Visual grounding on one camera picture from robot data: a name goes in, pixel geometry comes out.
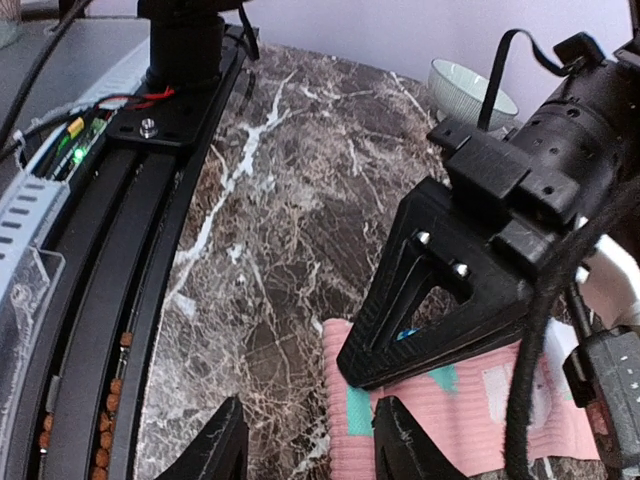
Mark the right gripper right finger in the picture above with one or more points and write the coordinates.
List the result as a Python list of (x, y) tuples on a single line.
[(403, 450)]

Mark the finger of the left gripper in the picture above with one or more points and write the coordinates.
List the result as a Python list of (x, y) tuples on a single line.
[(432, 244)]

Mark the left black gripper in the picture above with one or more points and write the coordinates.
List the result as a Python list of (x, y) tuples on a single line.
[(529, 189)]

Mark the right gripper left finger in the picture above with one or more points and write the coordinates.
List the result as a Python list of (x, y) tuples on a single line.
[(219, 451)]

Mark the pink patterned sock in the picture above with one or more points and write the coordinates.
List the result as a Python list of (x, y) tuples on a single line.
[(462, 407)]

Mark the pale green ceramic bowl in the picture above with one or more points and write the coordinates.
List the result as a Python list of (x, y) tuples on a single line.
[(459, 92)]

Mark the left green circuit board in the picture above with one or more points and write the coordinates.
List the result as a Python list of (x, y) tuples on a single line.
[(75, 144)]

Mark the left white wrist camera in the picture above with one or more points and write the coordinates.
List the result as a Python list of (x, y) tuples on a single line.
[(609, 283)]

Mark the black front rail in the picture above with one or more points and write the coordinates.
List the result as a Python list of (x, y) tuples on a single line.
[(119, 237)]

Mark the white slotted cable duct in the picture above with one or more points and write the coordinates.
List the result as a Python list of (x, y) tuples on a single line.
[(30, 267)]

